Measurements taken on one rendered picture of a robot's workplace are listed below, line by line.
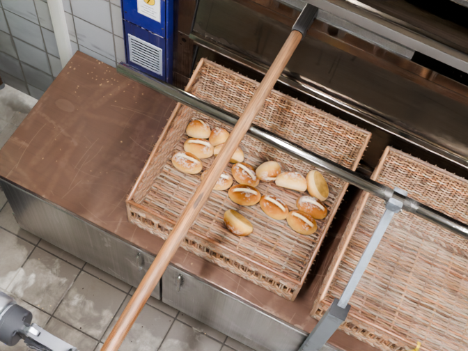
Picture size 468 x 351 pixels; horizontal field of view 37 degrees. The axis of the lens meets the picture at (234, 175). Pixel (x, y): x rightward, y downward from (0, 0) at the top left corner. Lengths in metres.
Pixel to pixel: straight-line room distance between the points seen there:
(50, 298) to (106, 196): 0.64
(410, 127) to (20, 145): 1.19
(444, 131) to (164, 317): 1.26
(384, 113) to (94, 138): 0.92
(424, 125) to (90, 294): 1.39
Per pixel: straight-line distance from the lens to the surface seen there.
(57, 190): 2.22
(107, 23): 2.33
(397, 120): 1.98
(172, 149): 2.23
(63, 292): 2.72
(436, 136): 1.99
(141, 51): 2.27
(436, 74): 1.83
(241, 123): 1.59
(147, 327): 2.65
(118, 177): 2.22
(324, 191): 2.19
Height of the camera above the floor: 2.56
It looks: 63 degrees down
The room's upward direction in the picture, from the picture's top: 11 degrees clockwise
